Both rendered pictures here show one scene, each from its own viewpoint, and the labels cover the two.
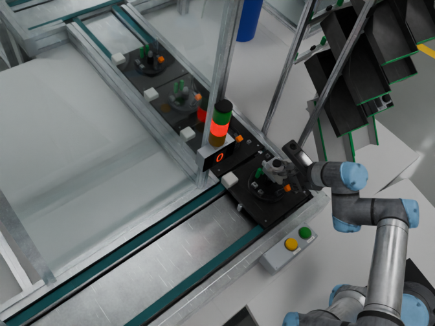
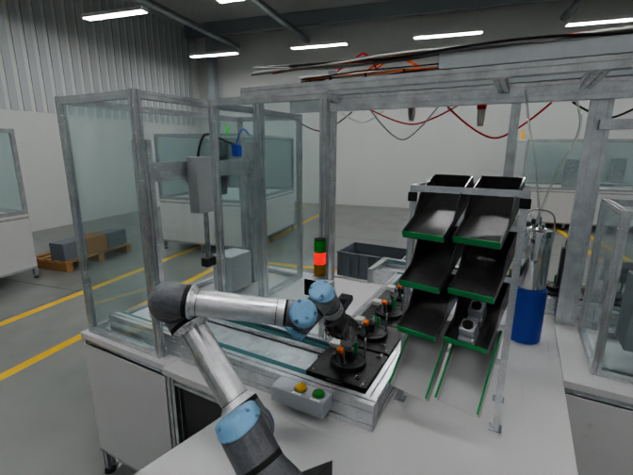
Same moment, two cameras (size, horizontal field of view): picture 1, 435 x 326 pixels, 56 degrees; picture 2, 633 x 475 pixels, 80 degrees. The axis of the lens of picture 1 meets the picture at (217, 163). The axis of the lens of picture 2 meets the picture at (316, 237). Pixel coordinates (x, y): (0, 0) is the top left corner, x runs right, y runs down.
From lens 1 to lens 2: 1.57 m
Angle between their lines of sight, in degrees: 73
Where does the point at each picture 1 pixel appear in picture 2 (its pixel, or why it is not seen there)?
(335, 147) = (423, 374)
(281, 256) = (285, 384)
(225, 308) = not seen: hidden behind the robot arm
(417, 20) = (484, 232)
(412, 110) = not seen: outside the picture
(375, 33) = (424, 221)
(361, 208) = not seen: hidden behind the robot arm
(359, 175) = (318, 286)
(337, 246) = (338, 453)
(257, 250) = (284, 372)
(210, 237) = (286, 358)
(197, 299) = (230, 354)
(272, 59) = (522, 360)
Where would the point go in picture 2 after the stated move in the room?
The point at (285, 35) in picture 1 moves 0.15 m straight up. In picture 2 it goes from (573, 361) to (577, 330)
